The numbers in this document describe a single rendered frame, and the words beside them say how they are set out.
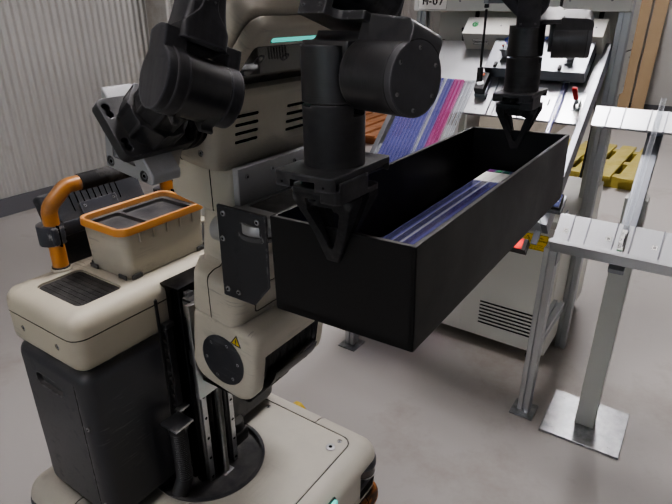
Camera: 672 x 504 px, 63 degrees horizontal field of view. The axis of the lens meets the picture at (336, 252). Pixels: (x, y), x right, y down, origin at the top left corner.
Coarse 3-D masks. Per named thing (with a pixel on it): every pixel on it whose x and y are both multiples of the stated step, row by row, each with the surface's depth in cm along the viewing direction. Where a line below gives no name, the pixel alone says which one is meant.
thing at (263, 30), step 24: (240, 0) 74; (264, 0) 77; (288, 0) 81; (240, 24) 75; (264, 24) 74; (288, 24) 78; (312, 24) 82; (240, 48) 76; (264, 48) 78; (288, 48) 83; (240, 72) 80; (264, 72) 85; (288, 72) 90
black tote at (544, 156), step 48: (432, 144) 88; (480, 144) 101; (528, 144) 96; (384, 192) 77; (432, 192) 91; (528, 192) 77; (288, 240) 58; (384, 240) 51; (432, 240) 52; (480, 240) 64; (288, 288) 60; (336, 288) 56; (384, 288) 53; (432, 288) 54; (384, 336) 55
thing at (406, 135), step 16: (448, 80) 206; (464, 80) 203; (448, 96) 203; (464, 96) 200; (432, 112) 203; (448, 112) 200; (400, 128) 206; (416, 128) 203; (432, 128) 200; (448, 128) 197; (384, 144) 205; (400, 144) 202; (416, 144) 199
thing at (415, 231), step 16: (480, 176) 94; (496, 176) 94; (464, 192) 86; (480, 192) 86; (432, 208) 79; (448, 208) 79; (416, 224) 73; (432, 224) 73; (400, 240) 68; (416, 240) 68
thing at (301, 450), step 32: (256, 416) 153; (288, 416) 153; (320, 416) 155; (256, 448) 144; (288, 448) 142; (320, 448) 142; (352, 448) 142; (192, 480) 134; (224, 480) 134; (256, 480) 133; (288, 480) 133; (320, 480) 133; (352, 480) 137
